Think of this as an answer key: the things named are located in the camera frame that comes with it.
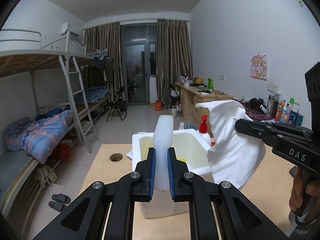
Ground white plastic bottle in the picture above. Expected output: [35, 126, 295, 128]
[153, 114, 175, 191]

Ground cartoon wall poster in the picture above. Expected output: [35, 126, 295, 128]
[251, 54, 268, 79]

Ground light wooden desk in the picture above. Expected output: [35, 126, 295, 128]
[175, 81, 233, 120]

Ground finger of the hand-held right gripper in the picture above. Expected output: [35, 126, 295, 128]
[234, 118, 280, 147]
[255, 120, 314, 134]

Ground blue patterned quilt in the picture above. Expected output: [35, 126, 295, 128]
[4, 109, 75, 164]

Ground metal bunk bed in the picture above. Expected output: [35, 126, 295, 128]
[0, 29, 112, 220]

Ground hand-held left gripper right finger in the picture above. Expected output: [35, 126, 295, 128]
[167, 147, 290, 240]

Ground white foam box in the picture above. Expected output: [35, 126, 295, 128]
[132, 129, 213, 219]

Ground white bunk ladder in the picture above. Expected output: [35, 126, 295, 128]
[59, 55, 99, 153]

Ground brown curtain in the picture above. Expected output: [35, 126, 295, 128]
[156, 19, 193, 103]
[84, 22, 127, 103]

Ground desk with patterned mat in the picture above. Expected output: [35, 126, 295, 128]
[244, 102, 278, 123]

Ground person's right hand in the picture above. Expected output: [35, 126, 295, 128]
[289, 166, 320, 213]

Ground white foam sheet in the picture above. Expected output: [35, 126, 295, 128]
[195, 99, 266, 193]

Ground white pump bottle red top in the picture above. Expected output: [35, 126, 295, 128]
[198, 115, 213, 150]

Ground hanging dark clothes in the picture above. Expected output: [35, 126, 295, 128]
[94, 55, 113, 82]

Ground black headphones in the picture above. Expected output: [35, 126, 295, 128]
[249, 98, 265, 110]

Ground dark slipper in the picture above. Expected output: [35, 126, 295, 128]
[48, 201, 67, 212]
[52, 193, 72, 204]

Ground glass balcony door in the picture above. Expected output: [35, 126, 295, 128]
[120, 24, 158, 104]

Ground black folding chair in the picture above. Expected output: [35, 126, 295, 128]
[106, 86, 128, 122]

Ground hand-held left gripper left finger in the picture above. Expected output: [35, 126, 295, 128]
[32, 147, 157, 240]

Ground row of toiletry bottles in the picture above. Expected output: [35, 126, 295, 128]
[266, 93, 304, 126]

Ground blue checked bedding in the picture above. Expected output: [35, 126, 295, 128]
[75, 86, 110, 105]

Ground white air conditioner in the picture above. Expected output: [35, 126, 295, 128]
[61, 22, 81, 38]

